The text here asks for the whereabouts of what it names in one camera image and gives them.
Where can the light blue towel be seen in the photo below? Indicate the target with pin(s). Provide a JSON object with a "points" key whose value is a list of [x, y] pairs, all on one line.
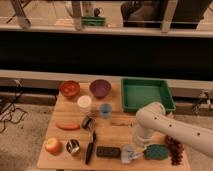
{"points": [[128, 154]]}

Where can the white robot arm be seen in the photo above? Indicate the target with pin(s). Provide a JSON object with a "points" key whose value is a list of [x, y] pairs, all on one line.
{"points": [[152, 117]]}

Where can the purple bowl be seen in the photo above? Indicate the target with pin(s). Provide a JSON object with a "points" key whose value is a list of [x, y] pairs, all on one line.
{"points": [[100, 88]]}

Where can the blue plastic cup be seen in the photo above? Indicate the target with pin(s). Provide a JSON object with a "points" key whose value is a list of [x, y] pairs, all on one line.
{"points": [[105, 110]]}

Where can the white plastic cup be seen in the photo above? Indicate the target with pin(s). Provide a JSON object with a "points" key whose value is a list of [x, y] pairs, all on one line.
{"points": [[84, 103]]}

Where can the green plastic tray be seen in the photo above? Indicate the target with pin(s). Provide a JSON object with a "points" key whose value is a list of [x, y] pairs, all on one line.
{"points": [[137, 93]]}

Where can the red bowl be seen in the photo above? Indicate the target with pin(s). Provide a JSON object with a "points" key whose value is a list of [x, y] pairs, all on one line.
{"points": [[69, 89]]}

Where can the tipped metal can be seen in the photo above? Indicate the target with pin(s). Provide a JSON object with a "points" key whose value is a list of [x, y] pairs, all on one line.
{"points": [[88, 123]]}

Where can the metal fork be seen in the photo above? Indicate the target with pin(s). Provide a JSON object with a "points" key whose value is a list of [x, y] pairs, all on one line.
{"points": [[130, 125]]}

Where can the orange carrot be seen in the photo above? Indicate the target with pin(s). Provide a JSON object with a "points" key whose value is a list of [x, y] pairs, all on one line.
{"points": [[68, 127]]}

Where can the black sponge block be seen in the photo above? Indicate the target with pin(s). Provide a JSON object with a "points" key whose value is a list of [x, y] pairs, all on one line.
{"points": [[111, 152]]}

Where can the upright metal can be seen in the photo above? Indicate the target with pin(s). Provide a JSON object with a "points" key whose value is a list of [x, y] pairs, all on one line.
{"points": [[73, 147]]}

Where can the green box in background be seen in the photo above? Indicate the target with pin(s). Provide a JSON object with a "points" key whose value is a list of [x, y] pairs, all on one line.
{"points": [[93, 21]]}

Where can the seated person in background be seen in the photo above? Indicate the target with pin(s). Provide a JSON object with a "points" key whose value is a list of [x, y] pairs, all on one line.
{"points": [[144, 13]]}

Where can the green sponge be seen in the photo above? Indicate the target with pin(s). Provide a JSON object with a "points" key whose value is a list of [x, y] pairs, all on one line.
{"points": [[156, 152]]}

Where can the red yellow apple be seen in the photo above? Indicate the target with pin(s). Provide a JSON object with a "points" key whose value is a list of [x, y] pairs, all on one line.
{"points": [[53, 146]]}

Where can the bunch of dark grapes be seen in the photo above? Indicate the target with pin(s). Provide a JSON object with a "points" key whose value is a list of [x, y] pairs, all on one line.
{"points": [[176, 149]]}

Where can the black handled knife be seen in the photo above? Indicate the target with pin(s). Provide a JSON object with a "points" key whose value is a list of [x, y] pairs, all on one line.
{"points": [[90, 147]]}

